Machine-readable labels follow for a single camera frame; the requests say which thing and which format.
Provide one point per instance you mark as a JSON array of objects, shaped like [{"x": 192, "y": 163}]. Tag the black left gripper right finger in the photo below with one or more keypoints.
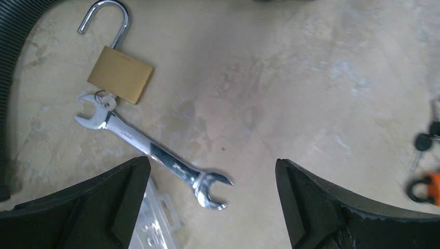
[{"x": 321, "y": 214}]

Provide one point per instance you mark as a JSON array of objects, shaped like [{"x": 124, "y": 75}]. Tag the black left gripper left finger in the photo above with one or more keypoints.
[{"x": 100, "y": 212}]

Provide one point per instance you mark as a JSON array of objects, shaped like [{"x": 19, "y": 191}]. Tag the small silver brass-padlock key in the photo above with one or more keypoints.
[{"x": 106, "y": 99}]

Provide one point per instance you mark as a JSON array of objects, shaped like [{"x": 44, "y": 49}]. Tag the orange black padlock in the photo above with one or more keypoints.
[{"x": 424, "y": 189}]

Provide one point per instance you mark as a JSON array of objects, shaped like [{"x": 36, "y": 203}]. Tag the black-headed keys of orange padlock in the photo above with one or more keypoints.
[{"x": 424, "y": 141}]

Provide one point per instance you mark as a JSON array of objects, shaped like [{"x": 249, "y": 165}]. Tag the brass padlock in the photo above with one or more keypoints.
[{"x": 114, "y": 71}]

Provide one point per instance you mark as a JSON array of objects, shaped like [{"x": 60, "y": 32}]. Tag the clear plastic compartment box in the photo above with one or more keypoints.
[{"x": 157, "y": 221}]

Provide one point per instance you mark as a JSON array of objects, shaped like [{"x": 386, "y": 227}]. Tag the silver open-end wrench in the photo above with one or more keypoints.
[{"x": 199, "y": 181}]

